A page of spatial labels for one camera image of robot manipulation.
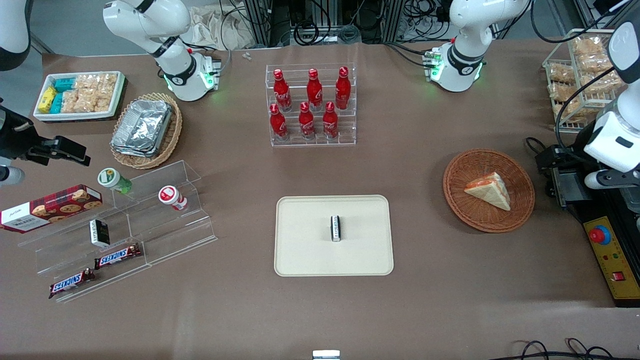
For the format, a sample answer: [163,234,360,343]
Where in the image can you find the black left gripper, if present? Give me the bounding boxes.
[534,144,587,175]

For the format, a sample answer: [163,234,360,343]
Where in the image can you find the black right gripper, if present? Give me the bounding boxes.
[0,106,92,167]

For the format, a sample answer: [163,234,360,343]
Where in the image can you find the triangular sandwich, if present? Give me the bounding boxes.
[464,171,512,212]

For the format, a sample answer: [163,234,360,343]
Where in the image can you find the white rectangular snack tray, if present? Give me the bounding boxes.
[33,71,126,123]

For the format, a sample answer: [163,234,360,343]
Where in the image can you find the round brown wicker basket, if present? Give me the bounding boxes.
[443,148,536,234]

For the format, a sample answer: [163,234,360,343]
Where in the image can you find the oval tan wicker basket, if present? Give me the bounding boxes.
[109,92,183,170]

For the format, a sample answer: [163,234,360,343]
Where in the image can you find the beige rectangular tray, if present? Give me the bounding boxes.
[274,195,395,277]

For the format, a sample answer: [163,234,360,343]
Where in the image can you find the green lidded small bottle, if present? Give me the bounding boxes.
[97,167,133,195]

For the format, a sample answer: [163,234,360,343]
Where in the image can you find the clear rice cracker packet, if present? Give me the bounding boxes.
[94,85,118,113]
[61,90,97,114]
[74,73,119,96]

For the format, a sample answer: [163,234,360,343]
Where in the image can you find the yellow snack packet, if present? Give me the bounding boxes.
[39,86,58,114]

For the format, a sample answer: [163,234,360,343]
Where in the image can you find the red tartan cookie box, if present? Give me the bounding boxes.
[0,184,103,234]

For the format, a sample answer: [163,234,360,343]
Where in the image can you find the clear fried snack packet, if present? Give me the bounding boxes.
[577,53,615,76]
[548,63,577,84]
[572,37,608,57]
[580,74,624,97]
[550,82,581,102]

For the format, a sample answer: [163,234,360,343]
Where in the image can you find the stacked aluminium foil trays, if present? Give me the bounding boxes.
[110,99,174,157]

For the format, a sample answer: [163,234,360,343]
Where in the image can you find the small black gum box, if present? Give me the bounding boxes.
[89,219,111,248]

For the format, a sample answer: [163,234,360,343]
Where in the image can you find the red emergency stop button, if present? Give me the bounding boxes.
[588,226,612,246]

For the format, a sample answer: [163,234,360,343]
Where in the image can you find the red lidded small bottle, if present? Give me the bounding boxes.
[158,185,188,211]

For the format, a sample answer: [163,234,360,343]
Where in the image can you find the brown Snickers bar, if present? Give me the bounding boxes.
[48,268,96,300]
[94,243,142,270]

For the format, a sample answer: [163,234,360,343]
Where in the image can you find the black yellow control box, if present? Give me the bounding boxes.
[542,167,640,307]

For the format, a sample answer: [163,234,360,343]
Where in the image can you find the clear acrylic stepped shelf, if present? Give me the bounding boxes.
[17,160,218,304]

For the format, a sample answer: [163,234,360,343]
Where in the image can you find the crumpled white cloth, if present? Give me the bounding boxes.
[187,4,257,51]

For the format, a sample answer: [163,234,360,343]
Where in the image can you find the clear acrylic bottle rack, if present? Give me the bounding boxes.
[265,63,357,147]

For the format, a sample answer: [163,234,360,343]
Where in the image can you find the red cola bottle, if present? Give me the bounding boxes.
[322,101,339,140]
[306,68,324,112]
[335,66,352,111]
[269,103,289,142]
[272,69,293,113]
[298,101,316,140]

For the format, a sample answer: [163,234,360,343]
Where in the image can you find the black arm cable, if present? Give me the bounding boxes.
[554,65,622,151]

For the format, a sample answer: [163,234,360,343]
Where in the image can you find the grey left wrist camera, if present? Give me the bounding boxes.
[584,169,640,191]

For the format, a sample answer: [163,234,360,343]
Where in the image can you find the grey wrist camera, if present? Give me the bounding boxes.
[0,166,25,187]
[584,169,640,191]

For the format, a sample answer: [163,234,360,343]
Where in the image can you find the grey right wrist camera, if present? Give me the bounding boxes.
[0,166,25,187]

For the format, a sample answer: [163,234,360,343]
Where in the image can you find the white wire rack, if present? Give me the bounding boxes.
[542,28,632,134]

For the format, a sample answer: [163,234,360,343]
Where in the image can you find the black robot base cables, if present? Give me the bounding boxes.
[384,42,434,69]

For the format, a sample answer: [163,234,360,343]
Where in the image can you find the black looped cable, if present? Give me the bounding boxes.
[505,338,640,360]

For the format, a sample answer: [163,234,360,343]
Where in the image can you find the aluminium frame rack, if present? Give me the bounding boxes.
[243,0,437,47]

